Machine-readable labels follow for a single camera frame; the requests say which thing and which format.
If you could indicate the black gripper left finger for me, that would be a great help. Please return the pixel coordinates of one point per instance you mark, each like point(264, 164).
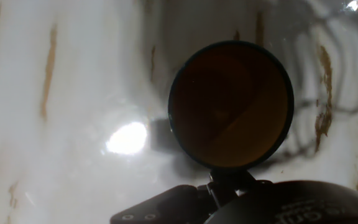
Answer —
point(224, 191)

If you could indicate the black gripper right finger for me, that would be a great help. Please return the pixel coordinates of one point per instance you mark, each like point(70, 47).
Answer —
point(255, 183)

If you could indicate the teal cup with orange inside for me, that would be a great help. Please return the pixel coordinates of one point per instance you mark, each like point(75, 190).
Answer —
point(228, 105)

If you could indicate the marble pattern board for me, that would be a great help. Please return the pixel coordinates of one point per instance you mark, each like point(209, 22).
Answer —
point(57, 140)

